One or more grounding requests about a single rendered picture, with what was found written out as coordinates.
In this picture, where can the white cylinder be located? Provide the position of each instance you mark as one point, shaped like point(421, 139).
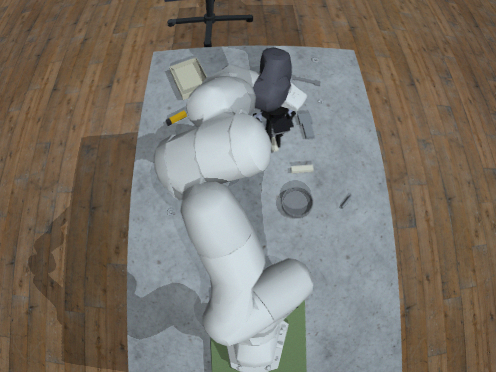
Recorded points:
point(274, 145)

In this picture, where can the yellow cylinder with black end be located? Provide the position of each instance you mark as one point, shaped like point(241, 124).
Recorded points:
point(176, 118)

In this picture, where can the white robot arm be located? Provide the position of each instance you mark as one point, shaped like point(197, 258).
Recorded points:
point(231, 145)

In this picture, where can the white rectangular bar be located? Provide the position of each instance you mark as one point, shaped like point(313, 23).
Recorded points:
point(302, 169)

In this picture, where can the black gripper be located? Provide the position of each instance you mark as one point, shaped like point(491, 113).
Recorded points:
point(268, 116)

